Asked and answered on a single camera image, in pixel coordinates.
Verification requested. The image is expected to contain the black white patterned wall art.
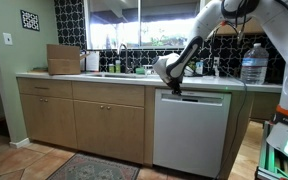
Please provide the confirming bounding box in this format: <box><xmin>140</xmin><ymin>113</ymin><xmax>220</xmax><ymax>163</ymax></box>
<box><xmin>19</xmin><ymin>8</ymin><xmax>41</xmax><ymax>32</ymax></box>

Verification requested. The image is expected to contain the small white blue bottle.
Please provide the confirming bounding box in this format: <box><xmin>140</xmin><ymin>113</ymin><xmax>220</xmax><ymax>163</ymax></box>
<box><xmin>195</xmin><ymin>59</ymin><xmax>205</xmax><ymax>76</ymax></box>

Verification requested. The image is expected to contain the robot stand with green light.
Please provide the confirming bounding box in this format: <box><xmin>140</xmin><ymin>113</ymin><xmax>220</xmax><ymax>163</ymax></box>
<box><xmin>254</xmin><ymin>121</ymin><xmax>288</xmax><ymax>180</ymax></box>

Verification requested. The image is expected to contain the patterned floor rug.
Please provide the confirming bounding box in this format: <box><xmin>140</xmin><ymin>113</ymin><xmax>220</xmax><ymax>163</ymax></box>
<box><xmin>45</xmin><ymin>152</ymin><xmax>142</xmax><ymax>180</ymax></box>

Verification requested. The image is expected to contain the wooden drawer front with handle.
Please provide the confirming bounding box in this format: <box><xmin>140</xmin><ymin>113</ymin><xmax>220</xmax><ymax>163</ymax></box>
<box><xmin>16</xmin><ymin>77</ymin><xmax>74</xmax><ymax>100</ymax></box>

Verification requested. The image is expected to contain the black cable on floor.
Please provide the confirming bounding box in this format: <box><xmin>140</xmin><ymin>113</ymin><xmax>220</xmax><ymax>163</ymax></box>
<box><xmin>213</xmin><ymin>73</ymin><xmax>249</xmax><ymax>179</ymax></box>

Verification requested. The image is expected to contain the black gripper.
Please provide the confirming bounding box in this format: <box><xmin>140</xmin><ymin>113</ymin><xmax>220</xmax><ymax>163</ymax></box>
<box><xmin>168</xmin><ymin>77</ymin><xmax>184</xmax><ymax>96</ymax></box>

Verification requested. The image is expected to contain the large clear water bottle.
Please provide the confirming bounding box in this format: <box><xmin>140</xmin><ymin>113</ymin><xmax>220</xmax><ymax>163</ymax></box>
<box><xmin>240</xmin><ymin>42</ymin><xmax>270</xmax><ymax>85</ymax></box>

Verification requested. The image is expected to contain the kitchen window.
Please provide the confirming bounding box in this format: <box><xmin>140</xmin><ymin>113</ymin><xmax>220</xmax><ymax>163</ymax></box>
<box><xmin>83</xmin><ymin>0</ymin><xmax>202</xmax><ymax>52</ymax></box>

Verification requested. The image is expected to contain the white kitchen countertop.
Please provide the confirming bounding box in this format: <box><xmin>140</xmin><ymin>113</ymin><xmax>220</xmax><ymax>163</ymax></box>
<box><xmin>16</xmin><ymin>71</ymin><xmax>284</xmax><ymax>95</ymax></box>

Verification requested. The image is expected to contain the kitchen sink basin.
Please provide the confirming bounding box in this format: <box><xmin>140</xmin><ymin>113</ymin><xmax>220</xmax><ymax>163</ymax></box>
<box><xmin>83</xmin><ymin>72</ymin><xmax>146</xmax><ymax>80</ymax></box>

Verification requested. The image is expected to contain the white Bosch dishwasher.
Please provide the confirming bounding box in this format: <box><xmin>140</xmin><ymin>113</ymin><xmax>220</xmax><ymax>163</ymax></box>
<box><xmin>152</xmin><ymin>87</ymin><xmax>233</xmax><ymax>179</ymax></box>

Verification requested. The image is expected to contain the light wooden base cabinet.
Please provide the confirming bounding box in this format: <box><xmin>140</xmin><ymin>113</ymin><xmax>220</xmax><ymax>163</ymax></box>
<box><xmin>16</xmin><ymin>77</ymin><xmax>256</xmax><ymax>179</ymax></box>

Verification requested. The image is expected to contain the white wall outlet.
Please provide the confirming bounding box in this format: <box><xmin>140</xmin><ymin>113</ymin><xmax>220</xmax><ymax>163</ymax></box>
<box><xmin>212</xmin><ymin>56</ymin><xmax>221</xmax><ymax>68</ymax></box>

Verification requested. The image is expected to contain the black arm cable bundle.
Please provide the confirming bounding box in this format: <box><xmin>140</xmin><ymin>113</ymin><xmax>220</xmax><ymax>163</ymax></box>
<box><xmin>219</xmin><ymin>0</ymin><xmax>262</xmax><ymax>45</ymax></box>

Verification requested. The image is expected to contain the metal kitchen faucet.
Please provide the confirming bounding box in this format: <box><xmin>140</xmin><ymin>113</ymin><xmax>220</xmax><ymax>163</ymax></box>
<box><xmin>117</xmin><ymin>42</ymin><xmax>134</xmax><ymax>75</ymax></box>

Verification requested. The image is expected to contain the wooden cabinet door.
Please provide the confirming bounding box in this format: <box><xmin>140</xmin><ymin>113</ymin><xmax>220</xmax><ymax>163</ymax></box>
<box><xmin>72</xmin><ymin>99</ymin><xmax>106</xmax><ymax>158</ymax></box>
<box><xmin>43</xmin><ymin>96</ymin><xmax>79</xmax><ymax>150</ymax></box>
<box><xmin>19</xmin><ymin>93</ymin><xmax>45</xmax><ymax>146</ymax></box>
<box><xmin>104</xmin><ymin>102</ymin><xmax>146</xmax><ymax>165</ymax></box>

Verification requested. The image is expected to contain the flat wooden board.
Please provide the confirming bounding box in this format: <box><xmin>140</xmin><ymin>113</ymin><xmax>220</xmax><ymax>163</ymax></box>
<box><xmin>26</xmin><ymin>67</ymin><xmax>49</xmax><ymax>75</ymax></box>

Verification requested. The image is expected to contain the green soap bottle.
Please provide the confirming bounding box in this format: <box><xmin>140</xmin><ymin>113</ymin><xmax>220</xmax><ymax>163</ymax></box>
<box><xmin>114</xmin><ymin>58</ymin><xmax>122</xmax><ymax>74</ymax></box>

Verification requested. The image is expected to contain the white light switch plate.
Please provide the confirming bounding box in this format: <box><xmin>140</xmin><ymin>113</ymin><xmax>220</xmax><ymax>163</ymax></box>
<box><xmin>2</xmin><ymin>31</ymin><xmax>14</xmax><ymax>46</ymax></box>

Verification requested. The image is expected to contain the plain wooden panel front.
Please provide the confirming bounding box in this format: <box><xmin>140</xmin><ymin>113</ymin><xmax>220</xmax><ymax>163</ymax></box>
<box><xmin>71</xmin><ymin>81</ymin><xmax>146</xmax><ymax>108</ymax></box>

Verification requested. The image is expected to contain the brown cardboard box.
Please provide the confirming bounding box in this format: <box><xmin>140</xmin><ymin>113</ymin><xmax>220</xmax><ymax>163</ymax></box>
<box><xmin>46</xmin><ymin>43</ymin><xmax>90</xmax><ymax>76</ymax></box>

